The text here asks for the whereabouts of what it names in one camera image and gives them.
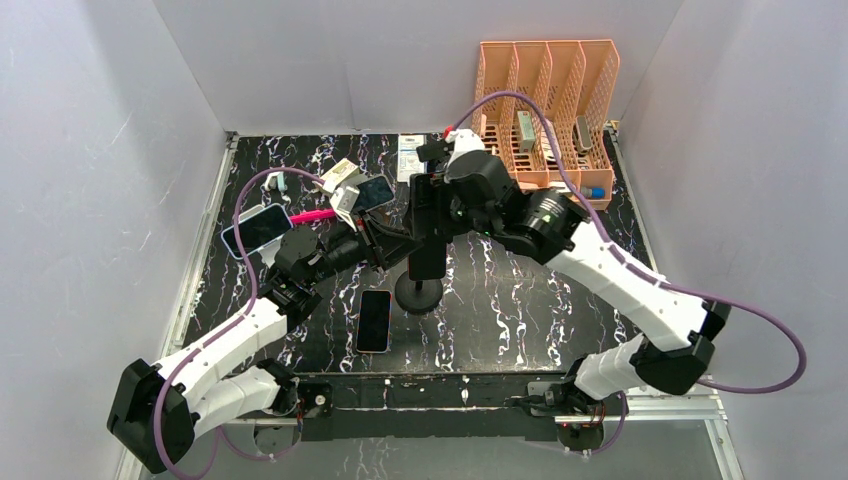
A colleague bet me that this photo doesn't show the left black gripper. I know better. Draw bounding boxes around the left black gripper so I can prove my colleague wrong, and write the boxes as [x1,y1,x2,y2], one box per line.
[305,207,422,287]

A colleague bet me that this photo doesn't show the black phone stand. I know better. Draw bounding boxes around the black phone stand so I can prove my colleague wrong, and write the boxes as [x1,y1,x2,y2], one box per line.
[394,272,443,315]
[416,140,451,163]

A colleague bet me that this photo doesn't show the purple smartphone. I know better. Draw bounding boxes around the purple smartphone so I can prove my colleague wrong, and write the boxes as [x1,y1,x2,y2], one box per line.
[355,290,392,354]

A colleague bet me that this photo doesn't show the black smartphone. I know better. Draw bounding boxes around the black smartphone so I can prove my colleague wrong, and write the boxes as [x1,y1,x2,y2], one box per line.
[407,230,448,281]

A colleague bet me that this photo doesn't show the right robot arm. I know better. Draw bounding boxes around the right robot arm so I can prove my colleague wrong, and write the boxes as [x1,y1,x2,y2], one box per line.
[405,150,728,414]

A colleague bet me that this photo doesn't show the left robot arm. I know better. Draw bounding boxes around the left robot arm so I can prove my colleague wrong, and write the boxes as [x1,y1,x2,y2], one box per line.
[107,214,422,474]

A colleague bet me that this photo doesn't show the smartphone on back stand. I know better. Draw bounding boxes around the smartphone on back stand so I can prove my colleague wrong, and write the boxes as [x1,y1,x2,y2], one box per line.
[353,175,395,211]

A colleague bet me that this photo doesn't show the white phone stand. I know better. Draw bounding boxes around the white phone stand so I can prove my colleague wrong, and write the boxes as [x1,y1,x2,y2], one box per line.
[238,204,265,223]

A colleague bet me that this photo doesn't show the white blister pack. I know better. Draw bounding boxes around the white blister pack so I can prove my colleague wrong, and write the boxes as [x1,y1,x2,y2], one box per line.
[396,134,426,183]

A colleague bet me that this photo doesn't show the pink marker pen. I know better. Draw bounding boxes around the pink marker pen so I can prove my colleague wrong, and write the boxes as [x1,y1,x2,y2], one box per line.
[290,209,336,225]

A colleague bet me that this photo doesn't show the white cardboard box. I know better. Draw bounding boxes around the white cardboard box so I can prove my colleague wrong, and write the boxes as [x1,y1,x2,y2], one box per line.
[315,158,361,196]

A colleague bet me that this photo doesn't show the grey item in organizer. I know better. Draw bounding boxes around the grey item in organizer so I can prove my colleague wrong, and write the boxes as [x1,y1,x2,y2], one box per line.
[516,110,536,153]

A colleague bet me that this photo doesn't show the white teal clip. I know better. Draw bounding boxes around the white teal clip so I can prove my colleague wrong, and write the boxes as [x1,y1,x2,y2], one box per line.
[261,172,290,205]

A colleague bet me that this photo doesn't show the light blue smartphone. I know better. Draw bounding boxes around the light blue smartphone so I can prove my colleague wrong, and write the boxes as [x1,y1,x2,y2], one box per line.
[220,203,294,260]

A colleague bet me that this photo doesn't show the blue capped tube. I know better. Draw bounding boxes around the blue capped tube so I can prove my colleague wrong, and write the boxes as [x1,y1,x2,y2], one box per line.
[580,186,606,200]

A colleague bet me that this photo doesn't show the dark item in organizer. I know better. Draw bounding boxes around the dark item in organizer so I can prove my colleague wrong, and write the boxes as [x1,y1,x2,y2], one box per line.
[573,115,593,156]

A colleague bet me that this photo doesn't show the orange file organizer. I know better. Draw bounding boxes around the orange file organizer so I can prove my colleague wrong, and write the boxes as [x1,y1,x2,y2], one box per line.
[469,39,620,210]

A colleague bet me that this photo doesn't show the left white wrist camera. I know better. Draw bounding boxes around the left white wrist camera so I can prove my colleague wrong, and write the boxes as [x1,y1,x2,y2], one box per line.
[330,177,360,230]

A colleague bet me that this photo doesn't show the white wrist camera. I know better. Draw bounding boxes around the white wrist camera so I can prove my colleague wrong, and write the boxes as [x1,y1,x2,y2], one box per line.
[330,177,360,230]
[444,129,486,164]

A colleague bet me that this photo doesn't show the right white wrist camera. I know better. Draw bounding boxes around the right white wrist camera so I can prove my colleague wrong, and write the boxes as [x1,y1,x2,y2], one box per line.
[444,129,486,164]

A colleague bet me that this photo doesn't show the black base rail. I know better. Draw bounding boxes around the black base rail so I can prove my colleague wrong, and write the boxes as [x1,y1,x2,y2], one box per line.
[225,370,704,458]

